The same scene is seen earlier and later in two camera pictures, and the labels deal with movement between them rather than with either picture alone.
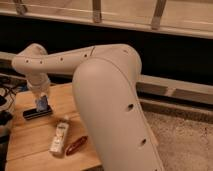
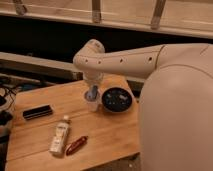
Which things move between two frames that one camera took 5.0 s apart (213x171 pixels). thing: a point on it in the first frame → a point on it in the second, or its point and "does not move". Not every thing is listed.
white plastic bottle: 62,129 does not move
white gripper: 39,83 → 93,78
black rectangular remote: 33,113 does not move
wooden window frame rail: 188,17 does not move
